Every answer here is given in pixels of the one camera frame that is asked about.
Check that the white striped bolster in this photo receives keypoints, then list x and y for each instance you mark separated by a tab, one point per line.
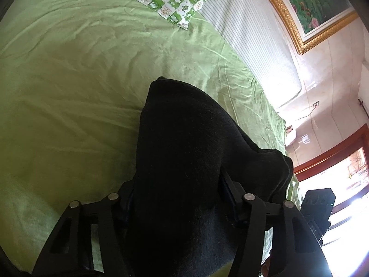
253	34

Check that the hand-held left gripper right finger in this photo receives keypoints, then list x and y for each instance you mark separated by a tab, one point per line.
248	207

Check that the dark navy pants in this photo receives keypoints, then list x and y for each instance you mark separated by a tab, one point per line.
184	164

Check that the light green bed sheet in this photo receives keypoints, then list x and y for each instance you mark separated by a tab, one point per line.
72	92

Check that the white wall socket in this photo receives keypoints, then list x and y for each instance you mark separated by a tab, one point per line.
316	104

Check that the gold framed flower painting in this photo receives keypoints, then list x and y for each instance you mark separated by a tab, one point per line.
311	3

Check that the red-brown wooden door frame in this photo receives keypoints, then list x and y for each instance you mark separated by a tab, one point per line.
328	153

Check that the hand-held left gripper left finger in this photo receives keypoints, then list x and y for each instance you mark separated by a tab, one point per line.
115	207

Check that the white bedside object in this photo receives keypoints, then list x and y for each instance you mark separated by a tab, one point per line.
291	134

